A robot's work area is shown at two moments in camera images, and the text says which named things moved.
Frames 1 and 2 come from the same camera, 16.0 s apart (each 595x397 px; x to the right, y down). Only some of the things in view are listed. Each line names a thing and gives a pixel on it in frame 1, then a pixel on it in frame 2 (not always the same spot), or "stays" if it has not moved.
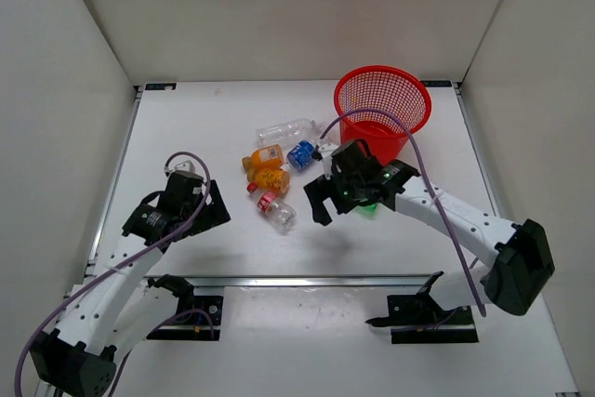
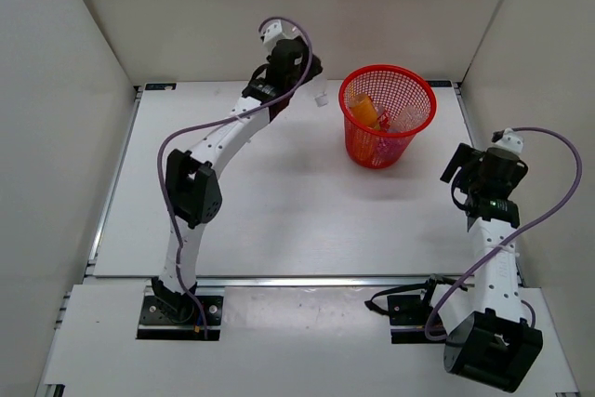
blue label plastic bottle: (299, 156) -> (410, 118)
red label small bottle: (277, 211) -> (384, 122)
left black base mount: (191, 325) stays
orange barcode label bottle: (268, 158) -> (363, 110)
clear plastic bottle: (286, 132) -> (320, 86)
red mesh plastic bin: (395, 91) stays
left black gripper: (215, 214) -> (305, 60)
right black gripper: (323, 188) -> (465, 155)
